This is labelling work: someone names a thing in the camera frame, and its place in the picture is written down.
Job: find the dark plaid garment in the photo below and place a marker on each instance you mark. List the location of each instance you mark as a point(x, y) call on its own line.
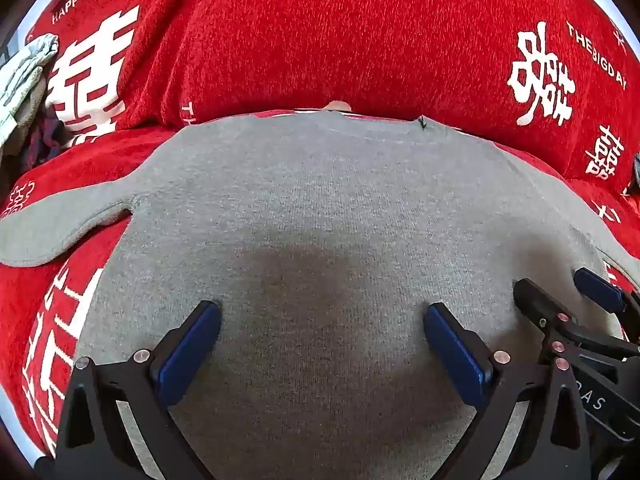
point(46, 139)

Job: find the white grey patterned cloth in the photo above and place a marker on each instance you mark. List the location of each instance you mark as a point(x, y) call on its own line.
point(21, 76)

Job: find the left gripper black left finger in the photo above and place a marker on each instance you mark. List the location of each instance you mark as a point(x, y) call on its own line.
point(92, 439)

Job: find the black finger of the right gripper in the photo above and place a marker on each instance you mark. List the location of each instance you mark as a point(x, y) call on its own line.
point(540, 308)
point(609, 297)

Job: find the grey blue fleece cloth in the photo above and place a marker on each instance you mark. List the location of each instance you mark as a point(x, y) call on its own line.
point(637, 169)

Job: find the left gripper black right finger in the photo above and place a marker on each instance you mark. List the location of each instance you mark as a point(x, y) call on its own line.
point(553, 441)

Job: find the grey knit sweater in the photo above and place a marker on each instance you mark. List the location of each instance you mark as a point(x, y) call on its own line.
point(323, 236)

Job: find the red wedding blanket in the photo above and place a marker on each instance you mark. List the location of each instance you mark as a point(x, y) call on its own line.
point(548, 81)

